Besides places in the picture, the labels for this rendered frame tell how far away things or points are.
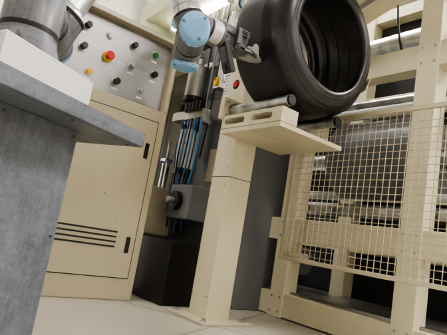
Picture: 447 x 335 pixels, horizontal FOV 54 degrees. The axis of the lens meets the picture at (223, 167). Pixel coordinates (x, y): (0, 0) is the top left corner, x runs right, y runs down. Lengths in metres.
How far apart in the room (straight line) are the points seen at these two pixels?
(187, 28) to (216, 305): 1.16
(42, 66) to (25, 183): 0.28
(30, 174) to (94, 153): 0.87
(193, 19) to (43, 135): 0.53
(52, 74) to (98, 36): 1.00
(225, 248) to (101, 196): 0.59
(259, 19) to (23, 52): 0.94
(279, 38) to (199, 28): 0.43
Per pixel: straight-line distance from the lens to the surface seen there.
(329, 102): 1.79
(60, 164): 1.21
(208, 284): 1.92
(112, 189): 2.02
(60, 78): 1.18
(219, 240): 1.91
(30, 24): 1.25
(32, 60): 1.13
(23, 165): 1.13
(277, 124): 1.63
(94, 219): 2.00
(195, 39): 1.32
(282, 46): 1.67
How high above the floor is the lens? 0.35
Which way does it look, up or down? 9 degrees up
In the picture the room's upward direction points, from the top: 10 degrees clockwise
